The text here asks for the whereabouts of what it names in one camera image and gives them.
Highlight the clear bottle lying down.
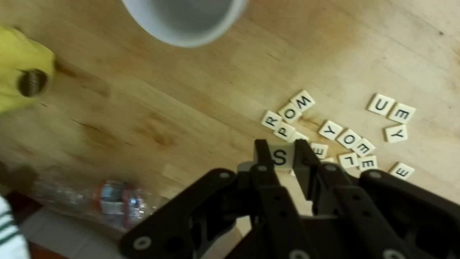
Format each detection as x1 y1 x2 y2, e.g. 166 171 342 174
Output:
28 177 163 233

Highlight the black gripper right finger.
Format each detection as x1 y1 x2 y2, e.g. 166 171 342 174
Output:
292 138 460 259

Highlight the cream letter tile J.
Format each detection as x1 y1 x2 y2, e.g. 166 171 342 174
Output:
289 131 311 144

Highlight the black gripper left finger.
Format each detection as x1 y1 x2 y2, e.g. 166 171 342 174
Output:
118 138 308 259

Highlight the cream letter tile L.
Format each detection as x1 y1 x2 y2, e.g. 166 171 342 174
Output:
338 151 361 170

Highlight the white green striped towel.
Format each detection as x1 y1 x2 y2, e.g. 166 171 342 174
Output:
0 193 32 259

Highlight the cream letter tile Y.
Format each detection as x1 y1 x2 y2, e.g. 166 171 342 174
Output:
318 119 345 142
384 124 410 144

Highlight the cream letter tile R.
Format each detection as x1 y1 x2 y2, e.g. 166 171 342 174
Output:
260 109 283 131

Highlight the white ceramic bowl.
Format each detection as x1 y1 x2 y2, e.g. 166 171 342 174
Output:
120 0 250 49

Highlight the cream letter tile S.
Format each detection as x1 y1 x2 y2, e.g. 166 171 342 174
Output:
269 142 295 170

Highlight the cream letter tile O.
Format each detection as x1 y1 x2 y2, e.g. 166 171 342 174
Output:
337 128 364 151
279 102 304 125

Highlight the cream letter tile P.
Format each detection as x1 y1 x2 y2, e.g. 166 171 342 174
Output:
273 121 298 142

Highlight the cream letter tile U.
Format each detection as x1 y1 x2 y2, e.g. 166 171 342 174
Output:
367 92 397 116

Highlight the cream letter tile E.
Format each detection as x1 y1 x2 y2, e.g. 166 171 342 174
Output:
358 154 380 173
388 161 416 180
387 102 417 125
309 142 331 160

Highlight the yellow soft object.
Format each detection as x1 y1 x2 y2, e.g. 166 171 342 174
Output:
0 24 58 115

